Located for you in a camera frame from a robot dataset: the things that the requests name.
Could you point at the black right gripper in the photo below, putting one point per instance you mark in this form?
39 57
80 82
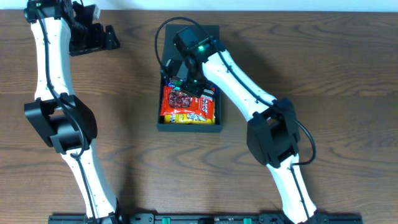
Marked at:
193 88

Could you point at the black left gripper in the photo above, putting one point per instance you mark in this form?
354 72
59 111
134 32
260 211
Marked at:
94 45

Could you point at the black gift box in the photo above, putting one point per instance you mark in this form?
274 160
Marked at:
170 52

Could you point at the blue Oreo cookie pack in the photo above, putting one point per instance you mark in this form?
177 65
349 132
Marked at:
191 88

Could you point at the red snack bag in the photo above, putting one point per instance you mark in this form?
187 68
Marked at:
178 102

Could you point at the yellow sunflower seed bag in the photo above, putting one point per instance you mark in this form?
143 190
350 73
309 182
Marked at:
190 118

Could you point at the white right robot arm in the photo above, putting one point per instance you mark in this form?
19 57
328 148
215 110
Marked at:
273 128

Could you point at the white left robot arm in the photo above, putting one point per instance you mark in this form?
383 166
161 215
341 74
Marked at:
64 29

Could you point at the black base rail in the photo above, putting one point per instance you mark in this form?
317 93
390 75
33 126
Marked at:
149 218

